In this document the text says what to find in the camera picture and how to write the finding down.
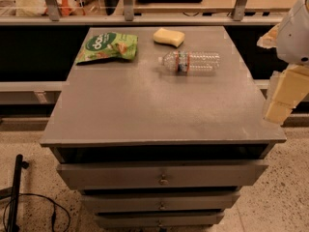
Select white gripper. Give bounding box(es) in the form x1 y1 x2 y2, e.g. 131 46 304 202
257 0 309 125

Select clear plastic water bottle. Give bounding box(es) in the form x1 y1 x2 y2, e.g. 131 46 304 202
158 50 220 74

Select yellow sponge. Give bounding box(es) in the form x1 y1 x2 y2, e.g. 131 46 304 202
153 28 185 47

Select grey drawer cabinet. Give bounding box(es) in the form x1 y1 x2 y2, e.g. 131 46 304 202
41 27 285 216

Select green snack bag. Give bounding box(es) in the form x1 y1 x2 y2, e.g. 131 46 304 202
75 32 138 64

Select middle grey drawer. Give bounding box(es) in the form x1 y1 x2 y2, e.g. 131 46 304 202
82 191 239 213

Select grey drawer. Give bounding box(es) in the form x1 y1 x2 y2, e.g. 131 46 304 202
95 212 224 228
57 159 267 190
82 191 239 213

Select top grey drawer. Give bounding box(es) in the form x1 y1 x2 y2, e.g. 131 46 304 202
57 159 267 190

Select bottom grey drawer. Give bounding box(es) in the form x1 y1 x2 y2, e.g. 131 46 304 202
95 212 224 228

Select metal railing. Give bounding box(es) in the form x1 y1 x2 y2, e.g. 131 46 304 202
0 0 287 26

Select black stand pole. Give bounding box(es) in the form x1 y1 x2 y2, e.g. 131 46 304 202
6 155 29 232

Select black floor cable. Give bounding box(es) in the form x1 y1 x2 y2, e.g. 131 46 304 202
1 192 71 232

